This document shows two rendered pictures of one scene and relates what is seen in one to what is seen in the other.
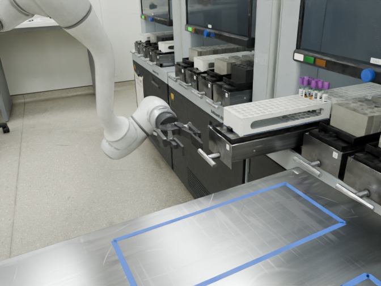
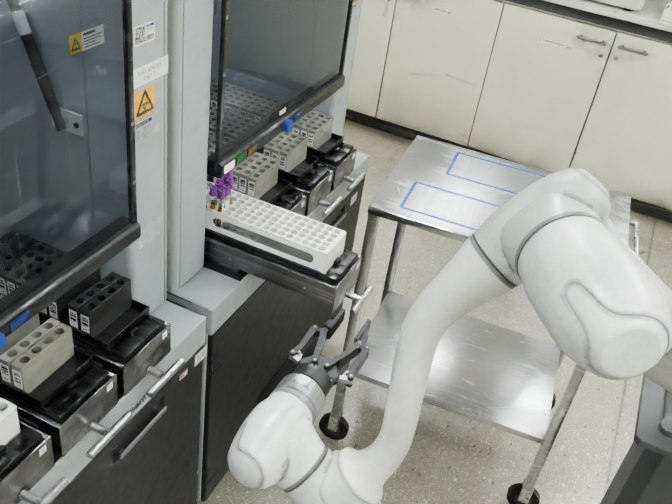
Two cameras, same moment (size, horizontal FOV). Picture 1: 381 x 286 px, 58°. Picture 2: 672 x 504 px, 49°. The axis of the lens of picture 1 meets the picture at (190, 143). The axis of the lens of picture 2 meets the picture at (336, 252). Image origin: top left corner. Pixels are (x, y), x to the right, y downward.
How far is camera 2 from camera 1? 202 cm
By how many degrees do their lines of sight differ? 109
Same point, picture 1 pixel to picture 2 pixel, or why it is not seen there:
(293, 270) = (473, 191)
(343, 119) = (264, 183)
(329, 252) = (446, 183)
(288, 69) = (197, 200)
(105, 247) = not seen: hidden behind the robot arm
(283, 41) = (187, 171)
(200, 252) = not seen: hidden behind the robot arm
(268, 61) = (163, 223)
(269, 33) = (163, 182)
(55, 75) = not seen: outside the picture
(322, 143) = (294, 208)
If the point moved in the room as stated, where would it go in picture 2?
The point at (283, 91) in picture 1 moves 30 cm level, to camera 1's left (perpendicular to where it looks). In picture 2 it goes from (191, 236) to (287, 315)
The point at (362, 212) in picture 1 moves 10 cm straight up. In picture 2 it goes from (397, 177) to (404, 142)
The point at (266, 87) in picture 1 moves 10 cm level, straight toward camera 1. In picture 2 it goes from (163, 263) to (211, 253)
